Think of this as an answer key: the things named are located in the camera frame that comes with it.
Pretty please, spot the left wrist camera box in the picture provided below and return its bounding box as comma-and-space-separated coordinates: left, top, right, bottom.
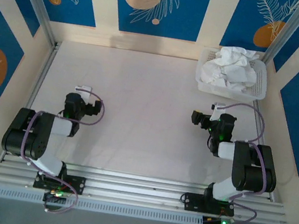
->
74, 84, 94, 95

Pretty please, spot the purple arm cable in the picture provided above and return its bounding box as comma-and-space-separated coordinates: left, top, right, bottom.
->
11, 82, 109, 220
197, 99, 281, 224

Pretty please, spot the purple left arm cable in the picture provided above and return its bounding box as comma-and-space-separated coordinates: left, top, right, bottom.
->
11, 82, 109, 220

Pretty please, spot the white perforated plastic basket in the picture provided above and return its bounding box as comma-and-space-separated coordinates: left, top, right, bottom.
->
192, 44, 273, 105

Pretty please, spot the white t-shirt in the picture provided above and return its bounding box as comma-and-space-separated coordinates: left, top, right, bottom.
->
198, 40, 263, 95

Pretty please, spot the grey slotted cable duct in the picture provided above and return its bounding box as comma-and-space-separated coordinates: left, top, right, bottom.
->
0, 181, 206, 224

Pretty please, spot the aluminium mounting rail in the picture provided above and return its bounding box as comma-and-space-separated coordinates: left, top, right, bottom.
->
0, 150, 292, 224

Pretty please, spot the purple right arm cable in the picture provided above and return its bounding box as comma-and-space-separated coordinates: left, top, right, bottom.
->
197, 99, 281, 224

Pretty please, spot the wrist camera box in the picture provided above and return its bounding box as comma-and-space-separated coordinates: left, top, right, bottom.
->
74, 84, 94, 95
210, 100, 227, 122

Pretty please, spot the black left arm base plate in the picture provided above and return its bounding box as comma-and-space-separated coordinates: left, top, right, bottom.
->
33, 169, 87, 196

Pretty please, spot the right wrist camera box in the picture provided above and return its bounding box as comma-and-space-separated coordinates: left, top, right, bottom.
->
210, 100, 227, 122

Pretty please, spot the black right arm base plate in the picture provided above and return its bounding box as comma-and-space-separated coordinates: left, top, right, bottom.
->
181, 191, 237, 219

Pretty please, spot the aluminium frame post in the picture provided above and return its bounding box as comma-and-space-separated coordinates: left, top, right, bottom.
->
260, 0, 299, 70
0, 0, 68, 50

